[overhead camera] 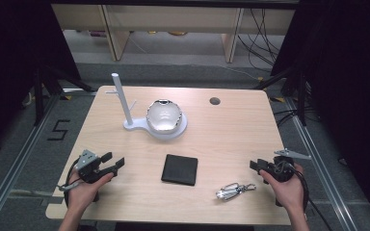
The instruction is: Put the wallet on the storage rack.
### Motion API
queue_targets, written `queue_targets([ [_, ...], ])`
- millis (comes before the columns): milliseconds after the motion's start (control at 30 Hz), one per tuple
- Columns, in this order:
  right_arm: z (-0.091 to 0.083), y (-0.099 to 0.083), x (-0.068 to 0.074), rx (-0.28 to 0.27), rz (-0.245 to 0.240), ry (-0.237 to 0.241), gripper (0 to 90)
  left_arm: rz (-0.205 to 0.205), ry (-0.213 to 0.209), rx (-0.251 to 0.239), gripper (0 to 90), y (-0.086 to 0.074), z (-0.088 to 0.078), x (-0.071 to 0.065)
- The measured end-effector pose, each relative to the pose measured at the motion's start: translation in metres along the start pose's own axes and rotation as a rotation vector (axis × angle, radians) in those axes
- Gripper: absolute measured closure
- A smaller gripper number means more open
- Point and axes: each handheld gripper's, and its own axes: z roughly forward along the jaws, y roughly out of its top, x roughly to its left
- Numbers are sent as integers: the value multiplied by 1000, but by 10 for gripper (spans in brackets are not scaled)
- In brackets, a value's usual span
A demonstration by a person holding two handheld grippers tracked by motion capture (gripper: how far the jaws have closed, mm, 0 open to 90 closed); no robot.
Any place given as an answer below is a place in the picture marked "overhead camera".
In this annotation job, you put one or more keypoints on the person's right hand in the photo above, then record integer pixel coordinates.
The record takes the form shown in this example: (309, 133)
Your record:
(290, 192)

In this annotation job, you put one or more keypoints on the silver dish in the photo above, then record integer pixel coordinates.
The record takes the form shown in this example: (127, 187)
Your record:
(164, 117)

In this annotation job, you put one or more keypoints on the person's left hand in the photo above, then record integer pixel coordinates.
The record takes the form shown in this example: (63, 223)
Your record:
(82, 194)

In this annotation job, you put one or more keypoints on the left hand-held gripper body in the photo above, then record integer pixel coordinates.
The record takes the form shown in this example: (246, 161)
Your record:
(88, 168)

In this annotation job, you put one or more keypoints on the black metal stand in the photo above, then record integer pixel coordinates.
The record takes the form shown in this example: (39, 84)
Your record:
(301, 96)
(39, 96)

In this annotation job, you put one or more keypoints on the black wallet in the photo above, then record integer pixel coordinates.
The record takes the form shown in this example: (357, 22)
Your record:
(179, 170)

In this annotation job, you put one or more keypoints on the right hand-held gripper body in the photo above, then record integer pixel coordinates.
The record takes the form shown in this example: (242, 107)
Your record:
(282, 170)

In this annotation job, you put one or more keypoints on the light wooden desk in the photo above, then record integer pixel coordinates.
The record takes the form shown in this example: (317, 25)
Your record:
(173, 17)

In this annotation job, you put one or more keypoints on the yellow round object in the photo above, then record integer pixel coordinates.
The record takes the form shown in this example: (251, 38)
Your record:
(177, 33)

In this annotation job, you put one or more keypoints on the white key stand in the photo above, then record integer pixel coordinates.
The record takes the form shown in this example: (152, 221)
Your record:
(123, 101)

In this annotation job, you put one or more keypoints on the aluminium floor rail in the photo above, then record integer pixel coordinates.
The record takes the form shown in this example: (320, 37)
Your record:
(16, 163)
(321, 166)

